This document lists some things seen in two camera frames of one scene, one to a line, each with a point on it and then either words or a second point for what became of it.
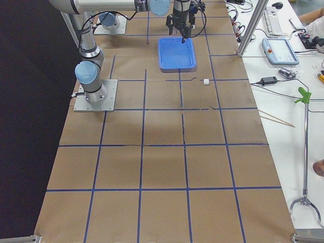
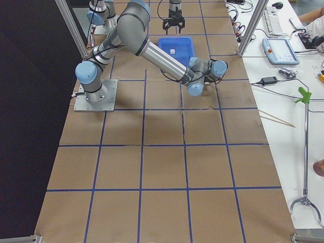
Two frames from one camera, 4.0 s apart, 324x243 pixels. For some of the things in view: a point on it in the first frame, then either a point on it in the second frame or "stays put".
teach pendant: x=278 y=51 stays put
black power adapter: x=269 y=80 stays put
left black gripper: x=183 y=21 -> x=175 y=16
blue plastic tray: x=174 y=56 stays put
